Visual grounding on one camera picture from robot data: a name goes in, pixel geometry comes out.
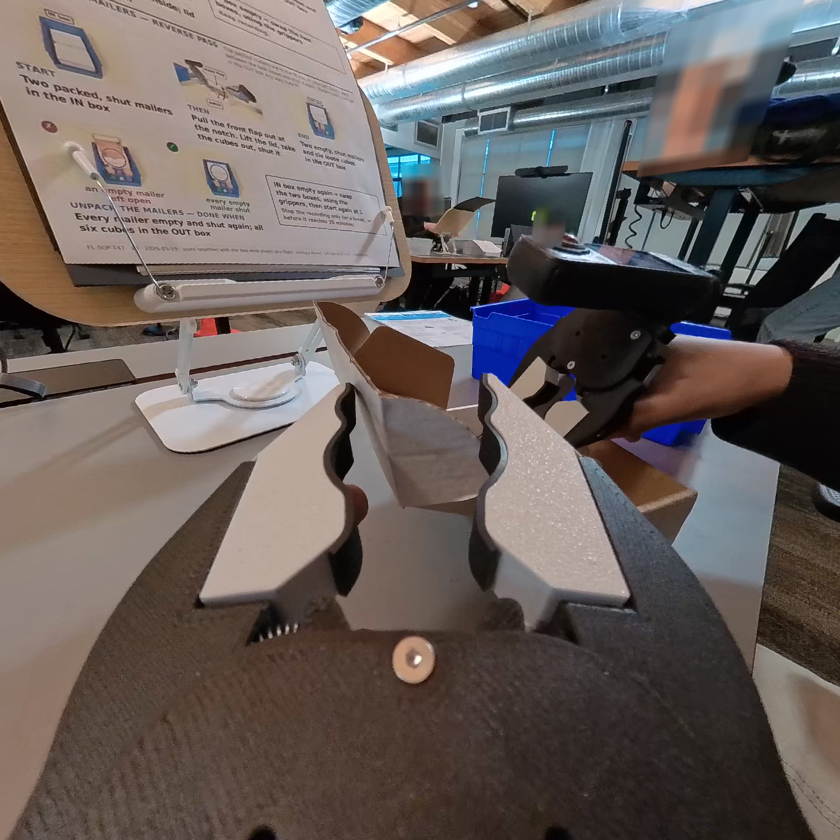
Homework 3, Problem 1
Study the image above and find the blue storage bin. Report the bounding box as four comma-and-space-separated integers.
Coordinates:
470, 297, 734, 448

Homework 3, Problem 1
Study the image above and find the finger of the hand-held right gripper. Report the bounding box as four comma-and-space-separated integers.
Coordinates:
512, 356, 560, 403
546, 392, 591, 438

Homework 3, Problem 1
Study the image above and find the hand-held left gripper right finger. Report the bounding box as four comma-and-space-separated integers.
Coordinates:
469, 374, 632, 632

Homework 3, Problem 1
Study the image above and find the black cable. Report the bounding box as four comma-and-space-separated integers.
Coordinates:
0, 369, 49, 401

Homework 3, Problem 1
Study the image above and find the wooden stand board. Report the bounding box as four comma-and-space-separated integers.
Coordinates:
0, 91, 414, 328

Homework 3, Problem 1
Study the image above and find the long wooden table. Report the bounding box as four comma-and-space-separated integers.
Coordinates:
409, 251, 521, 309

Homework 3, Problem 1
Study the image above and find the black desk mat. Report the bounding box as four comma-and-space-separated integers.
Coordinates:
0, 358, 138, 406

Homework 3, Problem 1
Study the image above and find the laminated instruction sheet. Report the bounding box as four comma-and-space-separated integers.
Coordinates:
363, 310, 476, 350

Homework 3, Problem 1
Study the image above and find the silver ventilation duct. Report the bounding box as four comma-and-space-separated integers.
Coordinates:
357, 12, 672, 101

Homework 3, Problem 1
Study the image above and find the grey desk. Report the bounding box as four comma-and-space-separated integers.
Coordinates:
0, 323, 783, 840

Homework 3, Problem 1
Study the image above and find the beige stand board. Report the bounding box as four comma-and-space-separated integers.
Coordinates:
432, 196, 497, 255

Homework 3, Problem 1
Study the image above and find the person's right hand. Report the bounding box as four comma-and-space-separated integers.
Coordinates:
609, 336, 796, 443

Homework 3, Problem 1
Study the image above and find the person's right forearm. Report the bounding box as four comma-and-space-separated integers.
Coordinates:
710, 336, 840, 491

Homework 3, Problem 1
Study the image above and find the white document stand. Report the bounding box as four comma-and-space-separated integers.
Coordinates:
64, 140, 403, 455

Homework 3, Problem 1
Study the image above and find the white cardboard box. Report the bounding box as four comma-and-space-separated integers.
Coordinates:
314, 299, 699, 543

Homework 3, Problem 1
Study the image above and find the dark standing desk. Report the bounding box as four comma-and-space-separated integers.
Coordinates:
622, 156, 840, 265

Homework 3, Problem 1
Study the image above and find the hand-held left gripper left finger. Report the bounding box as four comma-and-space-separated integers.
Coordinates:
199, 384, 365, 624

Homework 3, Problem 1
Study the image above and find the instruction sheet on stand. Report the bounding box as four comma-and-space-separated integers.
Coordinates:
0, 0, 403, 287

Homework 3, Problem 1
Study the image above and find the narrow silver duct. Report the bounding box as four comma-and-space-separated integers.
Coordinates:
379, 84, 658, 130

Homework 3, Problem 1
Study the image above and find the black office chair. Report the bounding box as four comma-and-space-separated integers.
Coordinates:
727, 212, 840, 337

